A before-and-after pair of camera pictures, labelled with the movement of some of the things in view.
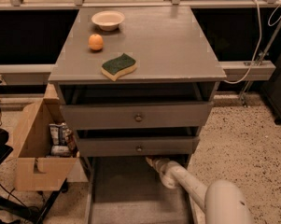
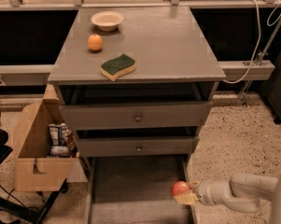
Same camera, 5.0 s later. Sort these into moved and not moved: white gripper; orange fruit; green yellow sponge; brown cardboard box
Moved: white gripper
Not moved: orange fruit; brown cardboard box; green yellow sponge
